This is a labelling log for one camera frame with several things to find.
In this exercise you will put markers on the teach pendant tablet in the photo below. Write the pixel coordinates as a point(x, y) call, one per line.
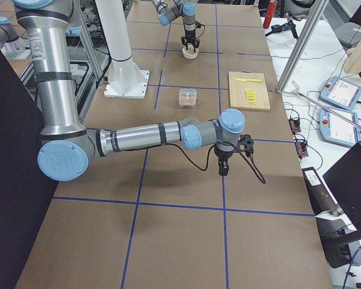
point(335, 130)
point(340, 93)

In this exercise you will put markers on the clear plastic egg box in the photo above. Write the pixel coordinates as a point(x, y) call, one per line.
point(187, 98)

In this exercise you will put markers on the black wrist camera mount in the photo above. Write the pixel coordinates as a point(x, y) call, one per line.
point(246, 145)

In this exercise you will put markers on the wooden cutting board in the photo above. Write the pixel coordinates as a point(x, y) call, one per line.
point(237, 91)

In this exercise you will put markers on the black monitor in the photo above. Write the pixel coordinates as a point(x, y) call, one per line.
point(344, 181)

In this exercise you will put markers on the white bowl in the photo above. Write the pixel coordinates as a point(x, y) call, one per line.
point(190, 56)

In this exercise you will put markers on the long metal grabber stick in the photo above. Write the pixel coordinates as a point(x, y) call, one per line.
point(330, 110)

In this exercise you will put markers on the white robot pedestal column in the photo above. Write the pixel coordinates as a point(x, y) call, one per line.
point(125, 79)

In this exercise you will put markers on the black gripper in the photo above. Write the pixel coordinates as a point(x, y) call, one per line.
point(222, 156)
point(189, 31)

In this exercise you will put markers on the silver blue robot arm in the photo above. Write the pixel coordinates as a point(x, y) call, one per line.
point(68, 148)
point(187, 11)

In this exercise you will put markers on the upper teach pendant tablet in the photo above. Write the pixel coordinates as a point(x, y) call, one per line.
point(340, 93)

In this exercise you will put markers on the aluminium frame post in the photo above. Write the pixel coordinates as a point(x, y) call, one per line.
point(309, 26)

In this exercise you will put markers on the yellow plastic knife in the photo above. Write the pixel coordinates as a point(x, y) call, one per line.
point(248, 80)

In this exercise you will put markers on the brown egg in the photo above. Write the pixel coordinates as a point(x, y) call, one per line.
point(190, 47)

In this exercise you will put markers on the yellow lemon slices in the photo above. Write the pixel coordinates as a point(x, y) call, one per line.
point(250, 95)

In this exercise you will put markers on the lower teach pendant tablet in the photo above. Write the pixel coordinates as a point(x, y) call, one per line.
point(335, 130)

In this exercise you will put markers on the red cylinder bottle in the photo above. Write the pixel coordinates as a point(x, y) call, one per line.
point(269, 13)

